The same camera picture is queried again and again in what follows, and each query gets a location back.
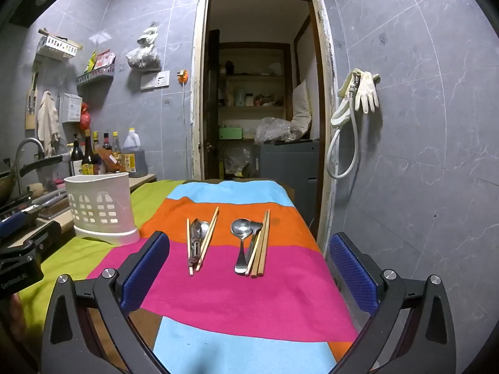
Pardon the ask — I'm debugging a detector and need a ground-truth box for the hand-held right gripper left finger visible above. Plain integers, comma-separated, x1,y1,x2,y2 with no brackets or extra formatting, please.
41,231,172,374

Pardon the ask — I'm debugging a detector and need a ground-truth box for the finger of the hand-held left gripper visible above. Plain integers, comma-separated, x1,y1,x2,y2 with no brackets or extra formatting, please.
0,208,40,239
21,220,61,260

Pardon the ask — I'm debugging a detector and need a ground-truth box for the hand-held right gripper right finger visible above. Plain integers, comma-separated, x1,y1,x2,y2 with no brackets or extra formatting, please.
329,232,457,374

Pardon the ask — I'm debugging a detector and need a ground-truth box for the metal fork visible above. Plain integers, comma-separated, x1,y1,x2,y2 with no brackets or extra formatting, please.
190,220,203,267
245,221,263,275

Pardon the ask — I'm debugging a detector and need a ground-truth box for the white plastic utensil holder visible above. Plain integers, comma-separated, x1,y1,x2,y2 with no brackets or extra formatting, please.
63,172,141,246

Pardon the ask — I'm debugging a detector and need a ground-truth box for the large metal spoon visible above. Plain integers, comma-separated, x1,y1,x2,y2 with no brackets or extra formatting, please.
231,218,251,275

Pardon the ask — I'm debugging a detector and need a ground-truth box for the black wok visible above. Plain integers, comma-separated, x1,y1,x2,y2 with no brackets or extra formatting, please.
0,155,63,205

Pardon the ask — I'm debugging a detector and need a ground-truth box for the metal faucet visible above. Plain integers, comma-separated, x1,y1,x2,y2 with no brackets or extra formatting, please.
12,137,45,188

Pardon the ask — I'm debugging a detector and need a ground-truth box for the black-capped sauce bottle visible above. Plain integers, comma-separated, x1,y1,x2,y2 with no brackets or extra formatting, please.
69,134,84,176

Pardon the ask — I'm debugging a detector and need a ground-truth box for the colourful striped cloth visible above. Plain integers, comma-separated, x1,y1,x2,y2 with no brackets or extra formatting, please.
88,179,359,374

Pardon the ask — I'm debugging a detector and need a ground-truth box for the dark soy sauce bottle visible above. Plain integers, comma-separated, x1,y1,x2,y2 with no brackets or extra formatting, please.
80,129,96,176

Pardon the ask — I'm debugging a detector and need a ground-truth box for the brown sauce bottle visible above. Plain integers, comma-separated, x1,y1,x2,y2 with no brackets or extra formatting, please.
97,148,123,173

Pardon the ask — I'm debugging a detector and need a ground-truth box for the wooden knife holder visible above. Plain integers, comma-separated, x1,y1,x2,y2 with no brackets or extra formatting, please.
25,72,40,130

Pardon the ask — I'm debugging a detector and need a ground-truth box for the hanging beige cloth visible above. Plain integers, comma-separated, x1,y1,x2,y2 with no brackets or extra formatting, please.
37,91,61,152

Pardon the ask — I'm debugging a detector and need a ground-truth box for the large oil jug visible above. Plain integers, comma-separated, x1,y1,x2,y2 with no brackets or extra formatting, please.
122,127,149,179

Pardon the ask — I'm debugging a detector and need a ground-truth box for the grey appliance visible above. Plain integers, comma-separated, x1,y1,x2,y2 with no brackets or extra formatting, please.
251,139,320,227

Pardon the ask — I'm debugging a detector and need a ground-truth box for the crumpled clear plastic sheet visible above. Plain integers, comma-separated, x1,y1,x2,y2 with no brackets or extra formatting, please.
222,146,252,178

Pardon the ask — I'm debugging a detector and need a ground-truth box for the cream rubber glove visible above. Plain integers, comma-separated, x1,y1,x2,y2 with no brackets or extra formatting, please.
331,68,361,127

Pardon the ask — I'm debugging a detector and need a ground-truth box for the clear plastic bag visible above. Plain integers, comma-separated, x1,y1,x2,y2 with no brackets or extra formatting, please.
254,117,308,145

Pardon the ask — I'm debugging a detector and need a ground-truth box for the white pillow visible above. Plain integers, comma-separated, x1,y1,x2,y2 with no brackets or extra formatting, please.
290,80,312,139

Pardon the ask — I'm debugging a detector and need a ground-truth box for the dark wooden door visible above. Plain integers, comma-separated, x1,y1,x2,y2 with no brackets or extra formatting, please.
205,29,221,180

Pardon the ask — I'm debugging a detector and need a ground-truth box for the white rubber glove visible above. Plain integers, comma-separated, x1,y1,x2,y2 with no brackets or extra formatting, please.
353,69,380,114

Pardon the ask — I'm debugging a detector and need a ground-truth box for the red snack packet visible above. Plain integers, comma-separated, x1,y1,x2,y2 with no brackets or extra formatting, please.
95,49,116,69

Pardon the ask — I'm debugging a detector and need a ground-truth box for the hanging plastic bag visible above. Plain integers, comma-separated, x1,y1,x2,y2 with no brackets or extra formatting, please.
125,23,162,73

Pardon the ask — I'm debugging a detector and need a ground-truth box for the wooden shelf unit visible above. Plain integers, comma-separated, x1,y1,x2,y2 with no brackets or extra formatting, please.
218,42,293,141

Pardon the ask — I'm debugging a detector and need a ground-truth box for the white hose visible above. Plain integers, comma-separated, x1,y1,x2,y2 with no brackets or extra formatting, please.
325,82,359,180

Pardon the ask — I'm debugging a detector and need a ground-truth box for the white wall box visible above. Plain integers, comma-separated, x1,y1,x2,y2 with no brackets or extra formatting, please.
62,93,83,123

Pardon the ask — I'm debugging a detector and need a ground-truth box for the grey wall shelf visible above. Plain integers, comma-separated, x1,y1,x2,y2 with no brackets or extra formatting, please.
76,64,116,87

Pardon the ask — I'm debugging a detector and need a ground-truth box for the white power cable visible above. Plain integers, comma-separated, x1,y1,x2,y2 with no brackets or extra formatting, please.
182,84,188,180

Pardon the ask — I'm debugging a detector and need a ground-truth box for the white wall basket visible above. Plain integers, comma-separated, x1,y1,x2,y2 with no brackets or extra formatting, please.
36,35,83,62

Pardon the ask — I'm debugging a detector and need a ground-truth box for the white wall switch panel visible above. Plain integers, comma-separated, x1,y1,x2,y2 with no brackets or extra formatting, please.
140,71,171,91

